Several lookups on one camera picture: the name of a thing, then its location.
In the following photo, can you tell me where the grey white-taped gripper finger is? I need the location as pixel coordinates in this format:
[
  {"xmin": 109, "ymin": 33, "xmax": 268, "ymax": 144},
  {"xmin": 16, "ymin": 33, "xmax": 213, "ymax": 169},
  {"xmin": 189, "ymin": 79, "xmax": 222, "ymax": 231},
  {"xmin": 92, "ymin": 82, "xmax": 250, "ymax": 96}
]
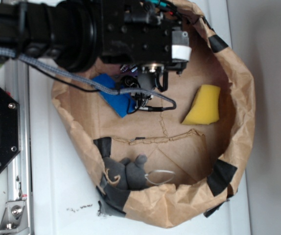
[{"xmin": 171, "ymin": 30, "xmax": 192, "ymax": 61}]

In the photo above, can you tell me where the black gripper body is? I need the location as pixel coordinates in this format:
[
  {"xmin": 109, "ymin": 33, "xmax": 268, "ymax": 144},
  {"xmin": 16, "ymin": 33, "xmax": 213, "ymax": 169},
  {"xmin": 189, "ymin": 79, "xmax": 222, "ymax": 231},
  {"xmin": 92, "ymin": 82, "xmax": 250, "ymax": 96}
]
[{"xmin": 99, "ymin": 0, "xmax": 182, "ymax": 65}]

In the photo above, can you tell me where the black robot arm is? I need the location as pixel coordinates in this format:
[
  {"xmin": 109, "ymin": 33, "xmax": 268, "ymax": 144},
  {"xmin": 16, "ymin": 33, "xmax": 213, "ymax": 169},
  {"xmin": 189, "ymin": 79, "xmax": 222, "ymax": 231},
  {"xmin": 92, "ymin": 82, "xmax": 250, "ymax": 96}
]
[{"xmin": 0, "ymin": 0, "xmax": 191, "ymax": 72}]

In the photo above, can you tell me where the yellow sponge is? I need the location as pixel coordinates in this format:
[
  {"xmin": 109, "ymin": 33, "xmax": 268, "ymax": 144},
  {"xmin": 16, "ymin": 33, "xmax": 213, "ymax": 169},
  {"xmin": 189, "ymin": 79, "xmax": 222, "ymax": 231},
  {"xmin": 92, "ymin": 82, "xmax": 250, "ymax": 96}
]
[{"xmin": 182, "ymin": 84, "xmax": 221, "ymax": 125}]

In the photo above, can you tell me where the blue sponge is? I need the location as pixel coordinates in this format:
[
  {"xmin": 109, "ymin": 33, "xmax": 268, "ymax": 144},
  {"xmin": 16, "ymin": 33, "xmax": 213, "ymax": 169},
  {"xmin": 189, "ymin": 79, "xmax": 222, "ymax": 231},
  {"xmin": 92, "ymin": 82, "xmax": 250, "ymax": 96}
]
[{"xmin": 93, "ymin": 74, "xmax": 136, "ymax": 118}]

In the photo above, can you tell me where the brown paper bag bin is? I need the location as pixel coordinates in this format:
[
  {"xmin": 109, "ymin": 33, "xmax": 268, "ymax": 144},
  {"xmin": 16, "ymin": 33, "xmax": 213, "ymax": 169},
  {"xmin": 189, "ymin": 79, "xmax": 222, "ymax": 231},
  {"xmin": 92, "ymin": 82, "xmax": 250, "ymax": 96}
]
[{"xmin": 51, "ymin": 0, "xmax": 256, "ymax": 228}]

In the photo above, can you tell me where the grey plush mouse toy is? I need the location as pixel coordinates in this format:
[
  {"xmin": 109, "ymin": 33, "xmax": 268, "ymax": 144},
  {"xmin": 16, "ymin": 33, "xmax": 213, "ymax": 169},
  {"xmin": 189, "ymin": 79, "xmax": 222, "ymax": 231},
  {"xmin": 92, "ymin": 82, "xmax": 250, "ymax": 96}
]
[{"xmin": 102, "ymin": 153, "xmax": 176, "ymax": 190}]

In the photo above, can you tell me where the black wrist camera unit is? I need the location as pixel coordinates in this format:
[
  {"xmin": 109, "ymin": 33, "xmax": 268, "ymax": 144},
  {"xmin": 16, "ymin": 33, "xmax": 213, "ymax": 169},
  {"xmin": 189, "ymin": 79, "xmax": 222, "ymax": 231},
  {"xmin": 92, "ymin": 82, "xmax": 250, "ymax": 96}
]
[{"xmin": 119, "ymin": 62, "xmax": 187, "ymax": 111}]

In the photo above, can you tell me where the grey braided cable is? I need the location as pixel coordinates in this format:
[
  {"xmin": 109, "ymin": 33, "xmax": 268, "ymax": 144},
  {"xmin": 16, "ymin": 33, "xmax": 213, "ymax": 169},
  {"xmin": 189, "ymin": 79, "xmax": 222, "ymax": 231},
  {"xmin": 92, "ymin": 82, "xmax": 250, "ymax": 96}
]
[{"xmin": 0, "ymin": 45, "xmax": 177, "ymax": 112}]

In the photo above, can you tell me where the aluminium frame rail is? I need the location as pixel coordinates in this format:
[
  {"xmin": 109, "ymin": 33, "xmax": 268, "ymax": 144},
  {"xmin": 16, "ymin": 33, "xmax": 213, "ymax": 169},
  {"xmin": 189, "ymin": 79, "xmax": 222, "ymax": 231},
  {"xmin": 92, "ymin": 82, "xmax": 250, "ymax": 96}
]
[{"xmin": 0, "ymin": 61, "xmax": 34, "ymax": 235}]

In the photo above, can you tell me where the metal corner bracket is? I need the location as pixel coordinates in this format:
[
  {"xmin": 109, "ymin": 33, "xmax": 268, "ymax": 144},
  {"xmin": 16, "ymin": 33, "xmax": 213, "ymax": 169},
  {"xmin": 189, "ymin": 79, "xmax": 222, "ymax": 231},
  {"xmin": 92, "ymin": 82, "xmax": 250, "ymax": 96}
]
[{"xmin": 0, "ymin": 200, "xmax": 29, "ymax": 235}]

